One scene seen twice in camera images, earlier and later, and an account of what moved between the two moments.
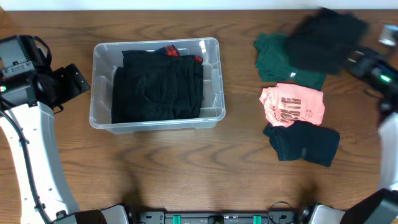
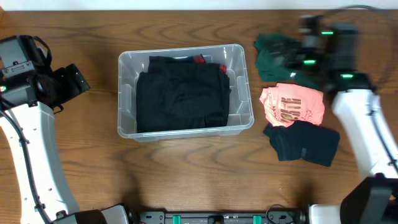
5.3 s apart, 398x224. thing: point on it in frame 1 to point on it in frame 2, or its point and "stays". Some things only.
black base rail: x=216 y=218 stays
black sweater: x=321 y=42 to x=178 y=93
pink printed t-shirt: x=286 y=102 stays
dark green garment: x=272 y=51 stays
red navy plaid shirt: x=171 y=51 to x=199 y=59
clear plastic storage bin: x=108 y=55 to x=240 y=114
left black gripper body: x=76 y=81 stays
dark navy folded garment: x=303 y=140 stays
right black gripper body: x=374 y=68 to x=313 y=61
